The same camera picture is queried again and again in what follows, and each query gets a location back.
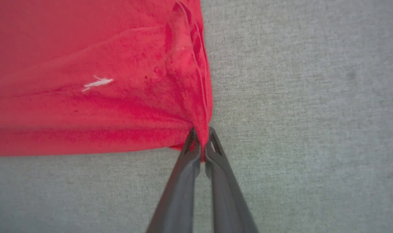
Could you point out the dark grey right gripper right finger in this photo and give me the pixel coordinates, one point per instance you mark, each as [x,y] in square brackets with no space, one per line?
[228,200]

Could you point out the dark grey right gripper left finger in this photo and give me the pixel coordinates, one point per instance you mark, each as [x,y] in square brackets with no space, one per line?
[178,197]

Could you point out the red garment with white trim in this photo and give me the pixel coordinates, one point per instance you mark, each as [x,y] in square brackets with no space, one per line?
[86,64]

